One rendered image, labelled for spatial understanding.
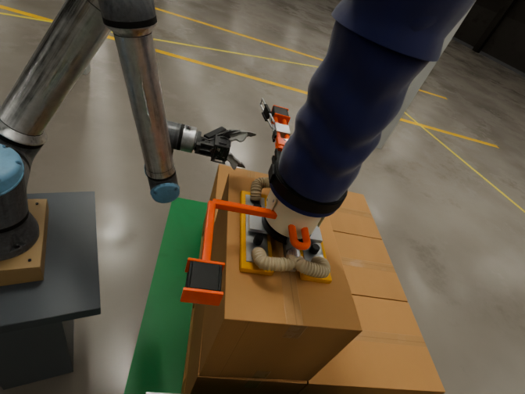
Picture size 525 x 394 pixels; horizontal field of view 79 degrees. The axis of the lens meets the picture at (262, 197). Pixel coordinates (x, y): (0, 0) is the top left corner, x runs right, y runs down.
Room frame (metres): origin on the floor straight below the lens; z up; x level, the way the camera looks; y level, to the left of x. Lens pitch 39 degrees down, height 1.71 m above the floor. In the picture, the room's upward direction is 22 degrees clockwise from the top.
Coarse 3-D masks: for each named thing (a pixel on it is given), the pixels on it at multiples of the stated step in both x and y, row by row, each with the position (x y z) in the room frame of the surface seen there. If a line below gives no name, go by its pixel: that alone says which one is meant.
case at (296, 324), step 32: (224, 192) 0.96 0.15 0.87; (224, 224) 0.77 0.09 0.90; (320, 224) 0.91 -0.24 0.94; (224, 256) 0.62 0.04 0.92; (224, 288) 0.51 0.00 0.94; (256, 288) 0.54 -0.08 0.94; (288, 288) 0.58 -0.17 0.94; (320, 288) 0.63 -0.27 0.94; (224, 320) 0.42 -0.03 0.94; (256, 320) 0.45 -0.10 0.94; (288, 320) 0.49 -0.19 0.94; (320, 320) 0.52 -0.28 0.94; (352, 320) 0.56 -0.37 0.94; (224, 352) 0.44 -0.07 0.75; (256, 352) 0.46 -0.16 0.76; (288, 352) 0.49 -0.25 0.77; (320, 352) 0.52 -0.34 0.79
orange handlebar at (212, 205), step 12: (276, 120) 1.27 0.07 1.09; (276, 144) 1.12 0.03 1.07; (216, 204) 0.65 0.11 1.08; (228, 204) 0.67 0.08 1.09; (240, 204) 0.69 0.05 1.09; (264, 216) 0.70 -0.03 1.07; (276, 216) 0.71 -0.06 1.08; (288, 228) 0.68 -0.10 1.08; (204, 240) 0.52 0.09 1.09; (204, 252) 0.48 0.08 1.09
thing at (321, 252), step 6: (312, 246) 0.73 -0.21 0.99; (318, 246) 0.74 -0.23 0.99; (300, 252) 0.72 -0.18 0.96; (306, 252) 0.72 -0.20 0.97; (312, 252) 0.72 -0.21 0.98; (318, 252) 0.74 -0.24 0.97; (324, 252) 0.76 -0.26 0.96; (306, 258) 0.70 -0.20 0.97; (300, 276) 0.64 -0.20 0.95; (306, 276) 0.64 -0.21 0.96; (330, 276) 0.67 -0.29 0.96; (324, 282) 0.65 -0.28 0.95
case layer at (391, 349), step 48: (336, 240) 1.31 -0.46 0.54; (384, 288) 1.11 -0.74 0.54; (192, 336) 0.69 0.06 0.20; (384, 336) 0.84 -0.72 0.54; (192, 384) 0.43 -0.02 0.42; (240, 384) 0.46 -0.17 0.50; (288, 384) 0.51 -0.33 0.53; (336, 384) 0.57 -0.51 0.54; (384, 384) 0.64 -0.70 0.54; (432, 384) 0.71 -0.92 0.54
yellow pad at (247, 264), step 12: (252, 204) 0.84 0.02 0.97; (264, 204) 0.86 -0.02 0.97; (240, 216) 0.78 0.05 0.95; (240, 228) 0.73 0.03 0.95; (240, 240) 0.68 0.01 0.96; (252, 240) 0.68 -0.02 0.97; (264, 240) 0.70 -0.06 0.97; (240, 252) 0.63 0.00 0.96; (240, 264) 0.59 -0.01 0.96; (252, 264) 0.60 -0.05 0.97
